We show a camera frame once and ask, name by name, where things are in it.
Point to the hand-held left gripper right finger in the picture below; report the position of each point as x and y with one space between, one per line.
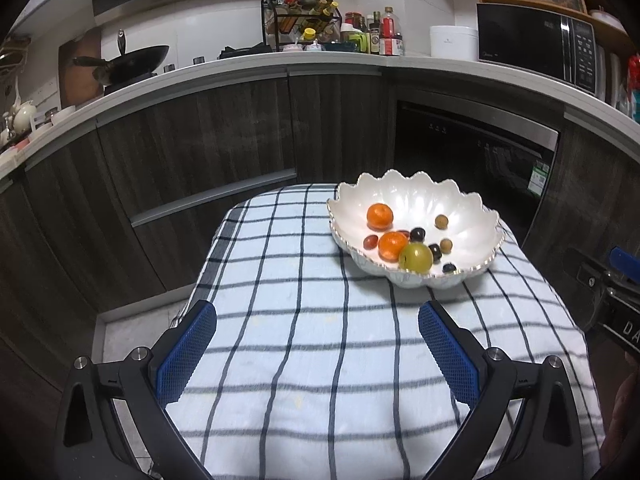
447 355

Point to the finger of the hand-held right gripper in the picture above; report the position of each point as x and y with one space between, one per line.
626 263
585 271

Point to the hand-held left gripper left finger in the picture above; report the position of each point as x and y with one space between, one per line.
185 355

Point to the dark grape front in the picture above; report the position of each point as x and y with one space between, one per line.
449 267

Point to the yellow-green citrus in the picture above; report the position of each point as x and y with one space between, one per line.
415 257

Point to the brown longan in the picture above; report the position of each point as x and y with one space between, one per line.
445 245
440 220

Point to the small orange mandarin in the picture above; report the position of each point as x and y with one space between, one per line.
392 245
380 215

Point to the dark purple grape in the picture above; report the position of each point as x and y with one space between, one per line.
417 233

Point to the white scalloped bowl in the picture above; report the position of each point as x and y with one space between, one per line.
465 220

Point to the white checked cloth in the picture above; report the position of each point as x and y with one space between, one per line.
320 335

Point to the teal plastic bag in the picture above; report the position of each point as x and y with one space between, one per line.
631 102

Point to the black built-in dishwasher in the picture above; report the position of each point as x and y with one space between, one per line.
450 145

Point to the red plastic bag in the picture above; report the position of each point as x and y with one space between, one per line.
634 70

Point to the black microwave oven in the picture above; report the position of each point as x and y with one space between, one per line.
520 35

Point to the white rice cooker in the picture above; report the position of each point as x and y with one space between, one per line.
452 42

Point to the white teapot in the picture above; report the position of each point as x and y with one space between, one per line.
24 116

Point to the wooden cutting board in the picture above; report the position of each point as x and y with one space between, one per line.
75 80

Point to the black wok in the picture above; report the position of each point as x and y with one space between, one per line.
135 62

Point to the red label bottle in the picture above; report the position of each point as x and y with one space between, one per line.
390 35

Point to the black stove burner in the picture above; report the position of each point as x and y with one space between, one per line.
245 52

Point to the white kitchen countertop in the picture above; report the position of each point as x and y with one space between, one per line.
300 62

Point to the dark glass bottle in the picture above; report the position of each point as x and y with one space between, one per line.
374 35

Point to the green and white container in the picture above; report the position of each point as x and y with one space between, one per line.
353 40

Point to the red lid jar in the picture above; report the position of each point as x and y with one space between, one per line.
352 18

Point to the yellow cap bottle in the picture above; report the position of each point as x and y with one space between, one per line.
310 34

